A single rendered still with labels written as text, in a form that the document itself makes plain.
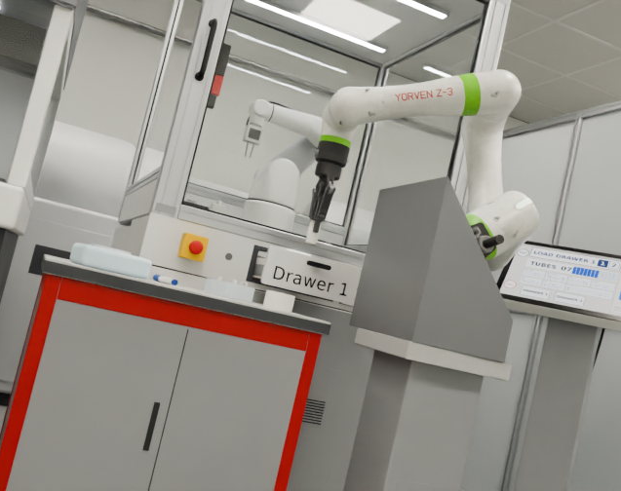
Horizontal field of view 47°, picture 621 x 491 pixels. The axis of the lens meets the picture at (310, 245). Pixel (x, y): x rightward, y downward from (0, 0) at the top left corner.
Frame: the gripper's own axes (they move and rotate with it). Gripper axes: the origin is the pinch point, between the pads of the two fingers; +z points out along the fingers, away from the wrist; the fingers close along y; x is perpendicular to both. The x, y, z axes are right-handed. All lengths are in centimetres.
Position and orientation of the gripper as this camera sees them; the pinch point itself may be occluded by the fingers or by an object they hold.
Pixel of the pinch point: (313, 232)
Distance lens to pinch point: 205.0
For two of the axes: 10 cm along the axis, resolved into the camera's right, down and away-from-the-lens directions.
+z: -2.3, 9.7, -0.8
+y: 3.5, 0.0, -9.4
